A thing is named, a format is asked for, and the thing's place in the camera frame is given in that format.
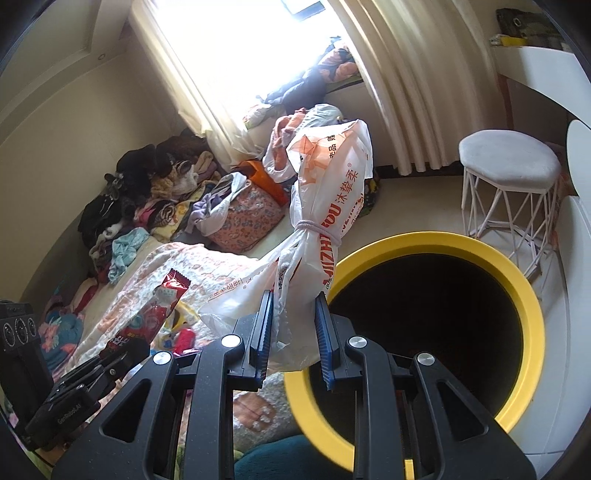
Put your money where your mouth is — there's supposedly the red cylindrical can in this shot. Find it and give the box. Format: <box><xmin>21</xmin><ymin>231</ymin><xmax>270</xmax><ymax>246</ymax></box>
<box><xmin>173</xmin><ymin>328</ymin><xmax>197</xmax><ymax>355</ymax></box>

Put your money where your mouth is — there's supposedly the pile of clothes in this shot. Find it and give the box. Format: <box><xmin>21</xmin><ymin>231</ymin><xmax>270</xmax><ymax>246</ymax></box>
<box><xmin>76</xmin><ymin>134</ymin><xmax>232</xmax><ymax>284</ymax></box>

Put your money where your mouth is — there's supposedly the red snack packet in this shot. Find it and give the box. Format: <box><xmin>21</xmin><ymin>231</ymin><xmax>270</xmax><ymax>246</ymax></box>
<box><xmin>99</xmin><ymin>268</ymin><xmax>191</xmax><ymax>370</ymax></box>

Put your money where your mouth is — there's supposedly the peach and white blanket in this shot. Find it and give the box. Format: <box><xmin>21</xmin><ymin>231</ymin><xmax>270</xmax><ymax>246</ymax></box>
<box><xmin>60</xmin><ymin>242</ymin><xmax>296</xmax><ymax>462</ymax></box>

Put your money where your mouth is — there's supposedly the peach floral storage bag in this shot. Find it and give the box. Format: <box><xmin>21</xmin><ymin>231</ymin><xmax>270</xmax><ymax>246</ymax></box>
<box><xmin>189</xmin><ymin>173</ymin><xmax>287</xmax><ymax>254</ymax></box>

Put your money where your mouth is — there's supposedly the white wire-leg stool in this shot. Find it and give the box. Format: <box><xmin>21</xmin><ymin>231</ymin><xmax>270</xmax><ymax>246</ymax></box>
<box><xmin>458</xmin><ymin>129</ymin><xmax>564</xmax><ymax>278</ymax></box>

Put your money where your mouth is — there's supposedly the white orange-print plastic bag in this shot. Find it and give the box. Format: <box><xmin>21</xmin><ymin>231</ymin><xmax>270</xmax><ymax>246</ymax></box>
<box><xmin>198</xmin><ymin>119</ymin><xmax>375</xmax><ymax>372</ymax></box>

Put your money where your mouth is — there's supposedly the orange floral cushion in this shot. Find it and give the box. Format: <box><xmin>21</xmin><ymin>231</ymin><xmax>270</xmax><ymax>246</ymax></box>
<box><xmin>318</xmin><ymin>46</ymin><xmax>361</xmax><ymax>84</ymax></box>

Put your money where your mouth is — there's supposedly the dark floral bag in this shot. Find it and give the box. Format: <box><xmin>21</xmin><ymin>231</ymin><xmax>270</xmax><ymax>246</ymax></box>
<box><xmin>362</xmin><ymin>171</ymin><xmax>384</xmax><ymax>220</ymax></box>

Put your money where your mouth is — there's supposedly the dark teal cloth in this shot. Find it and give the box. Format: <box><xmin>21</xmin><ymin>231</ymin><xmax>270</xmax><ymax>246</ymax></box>
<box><xmin>233</xmin><ymin>434</ymin><xmax>352</xmax><ymax>480</ymax></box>

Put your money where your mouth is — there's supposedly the white desk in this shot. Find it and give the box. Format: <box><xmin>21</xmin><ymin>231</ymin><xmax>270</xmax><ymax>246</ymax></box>
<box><xmin>489</xmin><ymin>44</ymin><xmax>591</xmax><ymax>139</ymax></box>

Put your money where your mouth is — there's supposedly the yellow round trash bin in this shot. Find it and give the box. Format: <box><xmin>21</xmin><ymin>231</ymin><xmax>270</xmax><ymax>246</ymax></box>
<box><xmin>284</xmin><ymin>233</ymin><xmax>546</xmax><ymax>480</ymax></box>

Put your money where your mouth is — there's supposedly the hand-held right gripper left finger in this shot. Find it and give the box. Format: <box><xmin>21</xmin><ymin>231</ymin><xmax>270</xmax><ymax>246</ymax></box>
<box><xmin>51</xmin><ymin>290</ymin><xmax>275</xmax><ymax>480</ymax></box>

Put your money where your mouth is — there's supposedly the teal floral cloth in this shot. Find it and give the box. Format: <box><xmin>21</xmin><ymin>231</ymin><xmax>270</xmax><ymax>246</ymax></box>
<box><xmin>39</xmin><ymin>305</ymin><xmax>86</xmax><ymax>370</ymax></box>

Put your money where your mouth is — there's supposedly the window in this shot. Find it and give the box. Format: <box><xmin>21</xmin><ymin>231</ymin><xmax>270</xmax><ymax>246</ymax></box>
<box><xmin>157</xmin><ymin>0</ymin><xmax>361</xmax><ymax>121</ymax></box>

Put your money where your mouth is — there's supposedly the cream curtain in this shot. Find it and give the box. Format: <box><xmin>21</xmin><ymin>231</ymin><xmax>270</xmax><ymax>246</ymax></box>
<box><xmin>323</xmin><ymin>0</ymin><xmax>462</xmax><ymax>174</ymax></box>
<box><xmin>129</xmin><ymin>0</ymin><xmax>259</xmax><ymax>171</ymax></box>

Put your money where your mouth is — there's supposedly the yellow snack packet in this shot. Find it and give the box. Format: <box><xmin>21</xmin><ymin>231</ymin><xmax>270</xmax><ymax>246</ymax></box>
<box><xmin>174</xmin><ymin>304</ymin><xmax>200</xmax><ymax>333</ymax></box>

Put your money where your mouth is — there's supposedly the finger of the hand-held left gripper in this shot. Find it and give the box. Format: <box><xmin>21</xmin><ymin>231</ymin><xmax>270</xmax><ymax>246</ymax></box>
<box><xmin>47</xmin><ymin>351</ymin><xmax>132</xmax><ymax>403</ymax></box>
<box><xmin>87</xmin><ymin>352</ymin><xmax>155</xmax><ymax>408</ymax></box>

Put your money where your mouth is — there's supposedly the black jacket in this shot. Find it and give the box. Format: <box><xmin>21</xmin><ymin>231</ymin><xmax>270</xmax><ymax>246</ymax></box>
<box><xmin>265</xmin><ymin>67</ymin><xmax>328</xmax><ymax>112</ymax></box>

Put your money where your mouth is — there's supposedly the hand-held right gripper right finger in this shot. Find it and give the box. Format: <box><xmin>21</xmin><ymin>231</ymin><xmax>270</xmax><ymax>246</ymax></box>
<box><xmin>315</xmin><ymin>296</ymin><xmax>537</xmax><ymax>480</ymax></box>

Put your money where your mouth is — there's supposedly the orange bag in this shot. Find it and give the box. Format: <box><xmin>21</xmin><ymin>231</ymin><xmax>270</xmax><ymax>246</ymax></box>
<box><xmin>238</xmin><ymin>159</ymin><xmax>289</xmax><ymax>208</ymax></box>

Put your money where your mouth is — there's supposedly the light blue garment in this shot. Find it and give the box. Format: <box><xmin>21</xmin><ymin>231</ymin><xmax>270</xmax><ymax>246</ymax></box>
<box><xmin>108</xmin><ymin>228</ymin><xmax>151</xmax><ymax>284</ymax></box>

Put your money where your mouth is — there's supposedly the white bag of clothes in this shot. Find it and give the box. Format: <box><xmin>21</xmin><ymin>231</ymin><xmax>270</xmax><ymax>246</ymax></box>
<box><xmin>263</xmin><ymin>104</ymin><xmax>345</xmax><ymax>183</ymax></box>

